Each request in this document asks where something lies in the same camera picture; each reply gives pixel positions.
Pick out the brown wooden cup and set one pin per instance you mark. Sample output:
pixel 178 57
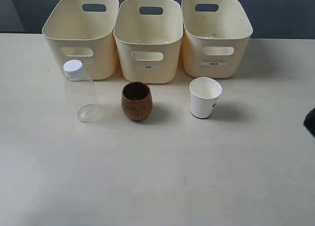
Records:
pixel 136 101

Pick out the white paper cup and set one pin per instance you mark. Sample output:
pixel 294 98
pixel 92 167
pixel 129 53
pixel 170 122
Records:
pixel 204 94

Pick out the clear plastic bottle white cap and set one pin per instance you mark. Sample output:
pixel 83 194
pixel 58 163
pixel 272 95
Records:
pixel 80 89

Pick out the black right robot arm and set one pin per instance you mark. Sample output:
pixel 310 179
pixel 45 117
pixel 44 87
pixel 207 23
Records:
pixel 309 122

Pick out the cream middle plastic bin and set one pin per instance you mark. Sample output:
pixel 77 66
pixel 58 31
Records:
pixel 148 36

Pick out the cream plastic bin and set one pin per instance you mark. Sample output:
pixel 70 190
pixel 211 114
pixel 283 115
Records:
pixel 83 30
pixel 216 35
pixel 148 36

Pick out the cream right plastic bin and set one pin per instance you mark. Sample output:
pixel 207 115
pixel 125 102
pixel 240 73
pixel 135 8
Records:
pixel 216 35

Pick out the cream left plastic bin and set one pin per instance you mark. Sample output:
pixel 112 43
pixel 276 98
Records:
pixel 83 30

